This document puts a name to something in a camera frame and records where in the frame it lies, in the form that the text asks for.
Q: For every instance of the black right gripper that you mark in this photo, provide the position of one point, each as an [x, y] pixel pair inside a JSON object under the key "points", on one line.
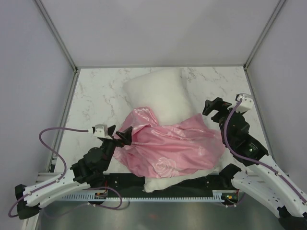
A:
{"points": [[218, 104]]}

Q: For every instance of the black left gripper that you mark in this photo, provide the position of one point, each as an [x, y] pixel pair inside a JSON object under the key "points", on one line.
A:
{"points": [[126, 136]]}

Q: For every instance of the pink satin pillowcase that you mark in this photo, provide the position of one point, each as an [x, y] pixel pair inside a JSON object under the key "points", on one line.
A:
{"points": [[167, 151]]}

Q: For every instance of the white pillow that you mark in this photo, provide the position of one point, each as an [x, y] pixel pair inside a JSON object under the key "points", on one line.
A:
{"points": [[164, 93]]}

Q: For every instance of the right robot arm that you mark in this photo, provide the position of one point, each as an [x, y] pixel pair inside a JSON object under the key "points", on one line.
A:
{"points": [[279, 194]]}

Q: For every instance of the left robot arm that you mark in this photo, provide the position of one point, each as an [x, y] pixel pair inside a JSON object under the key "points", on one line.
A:
{"points": [[86, 173]]}

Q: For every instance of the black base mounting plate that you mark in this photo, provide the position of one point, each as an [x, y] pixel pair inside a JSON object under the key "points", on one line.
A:
{"points": [[193, 184]]}

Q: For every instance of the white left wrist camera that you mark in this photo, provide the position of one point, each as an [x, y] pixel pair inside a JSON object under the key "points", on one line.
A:
{"points": [[99, 131]]}

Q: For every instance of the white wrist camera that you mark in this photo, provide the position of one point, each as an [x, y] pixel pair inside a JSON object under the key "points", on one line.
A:
{"points": [[245, 103], [99, 131]]}

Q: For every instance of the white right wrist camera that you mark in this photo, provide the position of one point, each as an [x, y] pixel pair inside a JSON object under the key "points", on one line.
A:
{"points": [[245, 103]]}

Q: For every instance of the white slotted cable duct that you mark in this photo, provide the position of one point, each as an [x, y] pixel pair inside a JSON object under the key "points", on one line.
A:
{"points": [[95, 196]]}

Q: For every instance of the aluminium front rail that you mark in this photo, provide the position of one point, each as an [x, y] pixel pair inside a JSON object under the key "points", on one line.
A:
{"points": [[45, 178]]}

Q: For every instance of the left aluminium frame post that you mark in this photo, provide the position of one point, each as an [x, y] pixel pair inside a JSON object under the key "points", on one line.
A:
{"points": [[42, 9]]}

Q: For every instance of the aluminium frame post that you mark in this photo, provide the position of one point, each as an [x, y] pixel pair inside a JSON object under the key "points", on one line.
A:
{"points": [[42, 9], [273, 17]]}

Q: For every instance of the right aluminium frame post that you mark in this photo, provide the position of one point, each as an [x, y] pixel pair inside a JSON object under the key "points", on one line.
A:
{"points": [[273, 17]]}

